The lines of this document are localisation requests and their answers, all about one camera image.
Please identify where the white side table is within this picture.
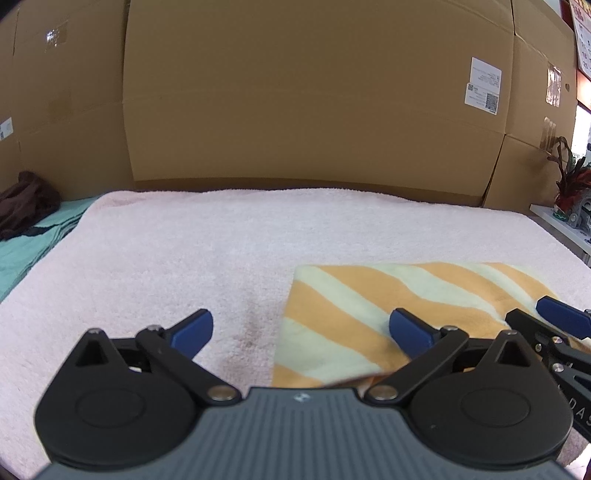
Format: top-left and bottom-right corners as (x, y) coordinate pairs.
(530, 203), (591, 266)

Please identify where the large labelled cardboard box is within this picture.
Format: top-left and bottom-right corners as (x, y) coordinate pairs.
(122, 0), (515, 208)

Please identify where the white label with square codes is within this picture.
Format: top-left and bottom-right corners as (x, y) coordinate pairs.
(464, 83), (499, 114)

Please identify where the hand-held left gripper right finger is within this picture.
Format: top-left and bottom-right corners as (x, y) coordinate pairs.
(365, 309), (539, 407)

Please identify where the pink terry towel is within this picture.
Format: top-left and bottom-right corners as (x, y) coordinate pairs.
(0, 187), (591, 476)

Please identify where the white text shipping label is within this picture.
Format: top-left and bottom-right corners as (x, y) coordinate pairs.
(468, 56), (502, 88)

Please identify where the teal cloth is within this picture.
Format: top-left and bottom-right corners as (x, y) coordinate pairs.
(0, 196), (102, 301)

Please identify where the grey plastic machine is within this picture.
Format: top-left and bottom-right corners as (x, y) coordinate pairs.
(568, 194), (591, 229)

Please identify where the cardboard box with taped flaps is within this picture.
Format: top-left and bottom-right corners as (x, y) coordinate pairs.
(482, 0), (580, 213)

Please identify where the white wall panel with knob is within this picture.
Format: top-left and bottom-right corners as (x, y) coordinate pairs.
(573, 104), (591, 158)

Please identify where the red wall calendar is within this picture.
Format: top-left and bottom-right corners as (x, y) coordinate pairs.
(570, 0), (591, 109)

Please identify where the red leafed potted plant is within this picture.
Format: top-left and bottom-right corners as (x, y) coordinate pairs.
(547, 136), (591, 222)

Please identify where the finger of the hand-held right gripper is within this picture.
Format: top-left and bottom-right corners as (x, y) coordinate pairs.
(505, 309), (591, 372)
(536, 298), (591, 340)

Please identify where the brown tape patch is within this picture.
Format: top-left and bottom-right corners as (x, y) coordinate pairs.
(540, 116), (557, 151)

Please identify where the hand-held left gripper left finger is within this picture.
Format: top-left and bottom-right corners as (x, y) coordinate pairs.
(74, 308), (241, 407)

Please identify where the clear tape strip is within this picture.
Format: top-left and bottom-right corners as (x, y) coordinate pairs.
(546, 67), (564, 107)

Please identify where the dark brown garment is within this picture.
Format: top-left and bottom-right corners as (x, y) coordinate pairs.
(0, 171), (62, 241)

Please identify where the orange white striped shirt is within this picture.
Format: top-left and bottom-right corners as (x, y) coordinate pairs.
(272, 262), (591, 388)

